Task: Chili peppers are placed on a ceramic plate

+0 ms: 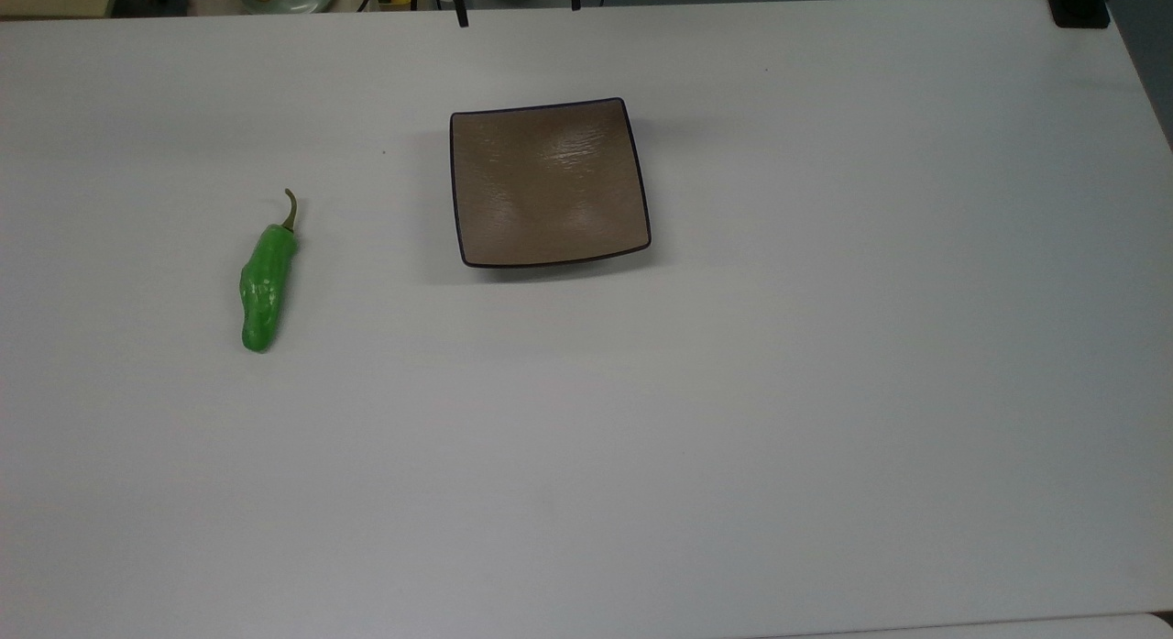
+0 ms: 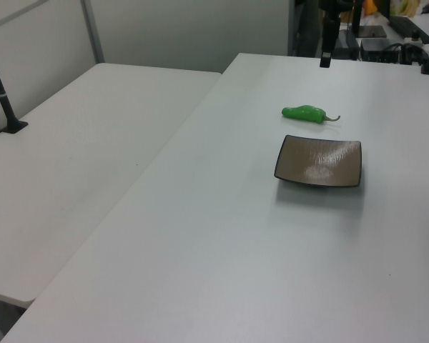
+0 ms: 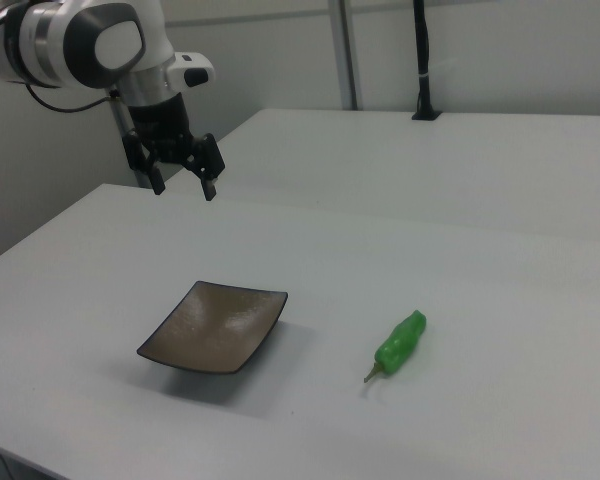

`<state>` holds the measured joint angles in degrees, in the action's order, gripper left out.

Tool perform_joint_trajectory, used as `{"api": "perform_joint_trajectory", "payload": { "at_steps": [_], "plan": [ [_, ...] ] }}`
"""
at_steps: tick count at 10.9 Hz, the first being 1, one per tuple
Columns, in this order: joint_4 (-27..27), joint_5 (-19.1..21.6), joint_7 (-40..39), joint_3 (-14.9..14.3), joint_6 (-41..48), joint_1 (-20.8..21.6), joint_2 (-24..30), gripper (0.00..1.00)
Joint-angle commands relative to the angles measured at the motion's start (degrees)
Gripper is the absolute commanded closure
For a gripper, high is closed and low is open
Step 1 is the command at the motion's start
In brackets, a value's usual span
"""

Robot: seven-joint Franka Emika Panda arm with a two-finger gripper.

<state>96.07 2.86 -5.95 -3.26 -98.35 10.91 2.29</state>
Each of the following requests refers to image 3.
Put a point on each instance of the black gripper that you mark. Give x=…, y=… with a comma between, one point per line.
x=160, y=125

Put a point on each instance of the green chili pepper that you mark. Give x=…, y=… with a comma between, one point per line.
x=400, y=342

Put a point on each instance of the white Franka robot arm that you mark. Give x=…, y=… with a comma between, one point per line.
x=80, y=45

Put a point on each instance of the square brown ceramic plate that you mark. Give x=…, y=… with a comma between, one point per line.
x=215, y=327

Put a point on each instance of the black pole with base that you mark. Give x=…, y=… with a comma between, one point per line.
x=423, y=60

